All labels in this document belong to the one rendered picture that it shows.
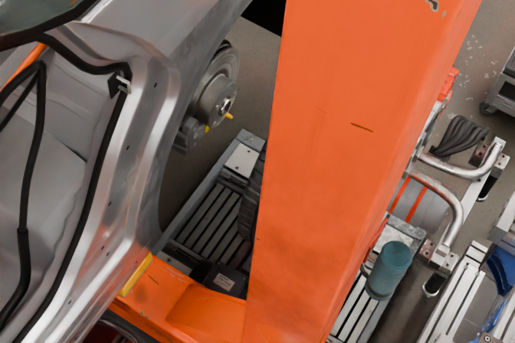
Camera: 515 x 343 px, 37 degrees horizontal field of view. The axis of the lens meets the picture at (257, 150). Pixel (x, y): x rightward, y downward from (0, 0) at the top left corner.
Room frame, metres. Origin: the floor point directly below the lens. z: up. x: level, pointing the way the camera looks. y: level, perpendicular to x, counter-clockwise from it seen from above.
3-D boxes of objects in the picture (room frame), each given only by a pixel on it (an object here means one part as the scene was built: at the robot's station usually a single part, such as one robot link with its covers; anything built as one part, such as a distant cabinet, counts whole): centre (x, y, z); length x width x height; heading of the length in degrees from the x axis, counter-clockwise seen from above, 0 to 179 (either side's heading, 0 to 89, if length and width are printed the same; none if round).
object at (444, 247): (0.89, -0.43, 1.03); 0.19 x 0.18 x 0.11; 64
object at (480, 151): (1.09, -0.62, 0.93); 0.09 x 0.05 x 0.05; 64
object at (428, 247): (0.79, -0.47, 0.93); 0.09 x 0.05 x 0.05; 64
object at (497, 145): (1.07, -0.52, 1.03); 0.19 x 0.18 x 0.11; 64
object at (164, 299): (0.69, 0.19, 0.69); 0.52 x 0.17 x 0.35; 64
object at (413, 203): (1.00, -0.43, 0.85); 0.21 x 0.14 x 0.14; 64
